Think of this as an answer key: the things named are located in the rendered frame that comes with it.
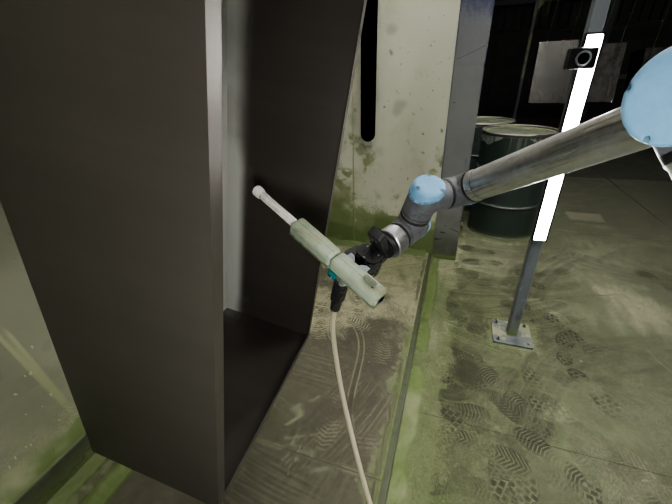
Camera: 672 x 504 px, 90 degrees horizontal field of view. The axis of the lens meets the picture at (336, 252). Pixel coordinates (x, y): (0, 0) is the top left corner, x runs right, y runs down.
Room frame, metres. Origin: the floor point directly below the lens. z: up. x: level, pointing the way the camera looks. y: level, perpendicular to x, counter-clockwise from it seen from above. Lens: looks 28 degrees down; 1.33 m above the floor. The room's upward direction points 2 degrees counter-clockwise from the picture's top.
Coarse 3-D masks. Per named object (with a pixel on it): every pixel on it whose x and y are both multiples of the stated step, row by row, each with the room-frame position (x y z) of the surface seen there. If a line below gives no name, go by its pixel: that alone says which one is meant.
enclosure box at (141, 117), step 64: (0, 0) 0.43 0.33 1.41; (64, 0) 0.41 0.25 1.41; (128, 0) 0.38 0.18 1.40; (192, 0) 0.36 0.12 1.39; (256, 0) 1.01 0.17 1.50; (320, 0) 0.96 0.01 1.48; (0, 64) 0.44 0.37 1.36; (64, 64) 0.41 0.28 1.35; (128, 64) 0.39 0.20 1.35; (192, 64) 0.37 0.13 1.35; (256, 64) 1.01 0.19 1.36; (320, 64) 0.96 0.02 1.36; (0, 128) 0.46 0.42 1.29; (64, 128) 0.43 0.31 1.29; (128, 128) 0.40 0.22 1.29; (192, 128) 0.37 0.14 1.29; (256, 128) 1.02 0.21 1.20; (320, 128) 0.96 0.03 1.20; (0, 192) 0.48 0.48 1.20; (64, 192) 0.44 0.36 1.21; (128, 192) 0.41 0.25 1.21; (192, 192) 0.38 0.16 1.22; (320, 192) 0.97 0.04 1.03; (64, 256) 0.45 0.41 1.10; (128, 256) 0.42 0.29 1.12; (192, 256) 0.38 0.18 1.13; (256, 256) 1.04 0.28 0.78; (64, 320) 0.48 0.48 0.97; (128, 320) 0.43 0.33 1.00; (192, 320) 0.39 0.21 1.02; (256, 320) 1.04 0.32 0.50; (128, 384) 0.45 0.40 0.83; (192, 384) 0.40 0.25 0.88; (256, 384) 0.75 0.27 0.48; (128, 448) 0.48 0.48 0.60; (192, 448) 0.42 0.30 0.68
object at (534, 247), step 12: (600, 0) 1.44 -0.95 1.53; (600, 12) 1.43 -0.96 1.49; (588, 24) 1.45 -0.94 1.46; (600, 24) 1.43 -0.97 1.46; (564, 108) 1.47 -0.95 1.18; (528, 252) 1.45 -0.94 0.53; (528, 264) 1.44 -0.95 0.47; (528, 276) 1.43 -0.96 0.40; (528, 288) 1.43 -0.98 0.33; (516, 300) 1.44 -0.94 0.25; (516, 312) 1.44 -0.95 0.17; (516, 324) 1.43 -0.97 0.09
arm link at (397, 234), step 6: (384, 228) 0.90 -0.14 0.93; (390, 228) 0.89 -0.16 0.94; (396, 228) 0.89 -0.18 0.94; (390, 234) 0.86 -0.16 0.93; (396, 234) 0.86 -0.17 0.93; (402, 234) 0.87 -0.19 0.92; (396, 240) 0.85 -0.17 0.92; (402, 240) 0.86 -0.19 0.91; (408, 240) 0.87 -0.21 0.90; (396, 246) 0.85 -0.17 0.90; (402, 246) 0.85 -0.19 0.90; (396, 252) 0.86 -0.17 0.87; (402, 252) 0.86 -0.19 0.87
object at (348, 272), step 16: (256, 192) 0.94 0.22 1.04; (272, 208) 0.89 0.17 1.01; (304, 224) 0.82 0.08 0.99; (304, 240) 0.79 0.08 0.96; (320, 240) 0.78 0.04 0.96; (320, 256) 0.75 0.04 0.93; (336, 256) 0.73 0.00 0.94; (336, 272) 0.71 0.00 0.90; (352, 272) 0.69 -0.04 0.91; (336, 288) 0.74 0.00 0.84; (352, 288) 0.68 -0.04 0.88; (368, 288) 0.65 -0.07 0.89; (384, 288) 0.66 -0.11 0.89; (336, 304) 0.76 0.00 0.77; (368, 304) 0.65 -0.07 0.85
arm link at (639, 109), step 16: (656, 64) 0.46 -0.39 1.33; (640, 80) 0.47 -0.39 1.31; (656, 80) 0.45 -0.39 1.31; (624, 96) 0.48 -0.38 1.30; (640, 96) 0.46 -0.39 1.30; (656, 96) 0.44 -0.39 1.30; (624, 112) 0.47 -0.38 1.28; (640, 112) 0.45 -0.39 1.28; (656, 112) 0.44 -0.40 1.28; (640, 128) 0.44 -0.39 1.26; (656, 128) 0.43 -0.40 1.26; (656, 144) 0.42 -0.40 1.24
